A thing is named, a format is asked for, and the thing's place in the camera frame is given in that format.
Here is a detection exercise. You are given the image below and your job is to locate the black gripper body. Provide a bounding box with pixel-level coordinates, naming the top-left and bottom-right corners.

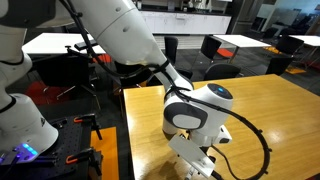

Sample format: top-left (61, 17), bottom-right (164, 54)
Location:
top-left (205, 143), bottom-right (225, 180)

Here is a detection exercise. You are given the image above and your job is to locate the white square table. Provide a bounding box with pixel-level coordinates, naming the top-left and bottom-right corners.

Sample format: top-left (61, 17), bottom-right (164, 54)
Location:
top-left (213, 34), bottom-right (272, 64)

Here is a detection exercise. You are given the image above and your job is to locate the large white table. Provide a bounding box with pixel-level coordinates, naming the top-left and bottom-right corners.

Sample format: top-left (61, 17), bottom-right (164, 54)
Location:
top-left (21, 32), bottom-right (108, 56)

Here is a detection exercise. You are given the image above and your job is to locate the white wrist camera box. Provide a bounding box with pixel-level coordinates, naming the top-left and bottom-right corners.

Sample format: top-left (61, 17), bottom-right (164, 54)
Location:
top-left (167, 134), bottom-right (217, 179)

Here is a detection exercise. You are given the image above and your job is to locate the black clamp with orange handle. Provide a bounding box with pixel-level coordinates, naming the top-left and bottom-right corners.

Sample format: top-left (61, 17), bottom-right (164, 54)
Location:
top-left (73, 113), bottom-right (103, 141)
top-left (65, 147), bottom-right (104, 177)

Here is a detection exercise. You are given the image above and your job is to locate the black camera tripod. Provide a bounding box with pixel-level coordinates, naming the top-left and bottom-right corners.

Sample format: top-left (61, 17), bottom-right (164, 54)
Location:
top-left (56, 39), bottom-right (103, 111)

